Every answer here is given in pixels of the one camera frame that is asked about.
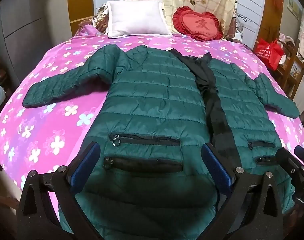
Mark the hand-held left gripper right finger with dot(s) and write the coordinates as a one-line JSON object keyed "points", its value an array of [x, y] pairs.
{"points": [[217, 167]]}

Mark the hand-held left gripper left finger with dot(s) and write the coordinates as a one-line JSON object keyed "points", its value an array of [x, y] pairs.
{"points": [[88, 160]]}

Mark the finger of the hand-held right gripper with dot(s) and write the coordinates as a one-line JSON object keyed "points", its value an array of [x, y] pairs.
{"points": [[288, 163], [303, 155]]}

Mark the dark green puffer jacket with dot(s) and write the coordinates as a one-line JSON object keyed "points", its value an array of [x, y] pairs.
{"points": [[154, 100]]}

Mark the pink floral bed sheet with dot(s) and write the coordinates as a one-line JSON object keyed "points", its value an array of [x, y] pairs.
{"points": [[49, 120]]}

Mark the wooden chair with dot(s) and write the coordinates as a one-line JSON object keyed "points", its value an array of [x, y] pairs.
{"points": [[292, 72]]}

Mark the red shopping bag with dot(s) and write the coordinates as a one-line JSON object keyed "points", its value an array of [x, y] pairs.
{"points": [[268, 52]]}

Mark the wooden headboard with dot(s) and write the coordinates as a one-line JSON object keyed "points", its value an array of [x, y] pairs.
{"points": [[82, 26]]}

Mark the brown floral blanket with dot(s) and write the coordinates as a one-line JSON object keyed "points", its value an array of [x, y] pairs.
{"points": [[102, 20]]}

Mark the red heart-shaped cushion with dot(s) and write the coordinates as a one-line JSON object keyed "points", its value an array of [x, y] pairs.
{"points": [[198, 25]]}

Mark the grey wardrobe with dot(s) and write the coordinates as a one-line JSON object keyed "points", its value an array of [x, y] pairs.
{"points": [[24, 30]]}

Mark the white pillow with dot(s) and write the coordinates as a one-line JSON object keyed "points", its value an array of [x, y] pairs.
{"points": [[137, 17]]}

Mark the wooden door frame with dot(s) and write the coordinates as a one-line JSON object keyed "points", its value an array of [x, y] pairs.
{"points": [[273, 10]]}

